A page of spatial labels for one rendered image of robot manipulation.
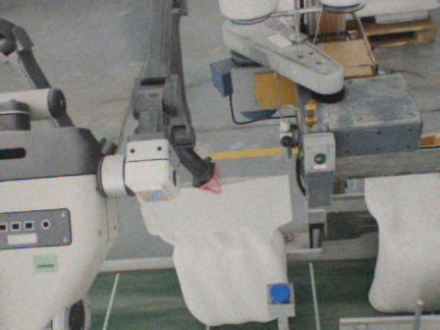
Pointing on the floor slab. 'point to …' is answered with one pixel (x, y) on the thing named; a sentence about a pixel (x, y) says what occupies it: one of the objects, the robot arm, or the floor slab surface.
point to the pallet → (426, 27)
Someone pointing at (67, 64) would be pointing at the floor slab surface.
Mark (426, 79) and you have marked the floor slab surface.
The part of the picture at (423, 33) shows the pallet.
